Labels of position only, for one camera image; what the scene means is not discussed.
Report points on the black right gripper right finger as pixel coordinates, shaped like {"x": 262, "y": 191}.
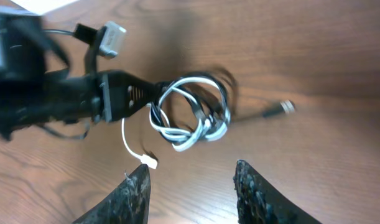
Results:
{"x": 260, "y": 202}

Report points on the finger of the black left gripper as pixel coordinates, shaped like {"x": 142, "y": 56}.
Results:
{"x": 127, "y": 94}

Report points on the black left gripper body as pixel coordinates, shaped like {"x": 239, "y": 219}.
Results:
{"x": 25, "y": 103}

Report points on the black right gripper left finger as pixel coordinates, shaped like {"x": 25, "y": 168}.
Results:
{"x": 127, "y": 203}

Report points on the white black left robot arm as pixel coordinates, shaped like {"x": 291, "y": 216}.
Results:
{"x": 28, "y": 51}

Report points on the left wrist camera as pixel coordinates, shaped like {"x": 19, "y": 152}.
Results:
{"x": 112, "y": 40}

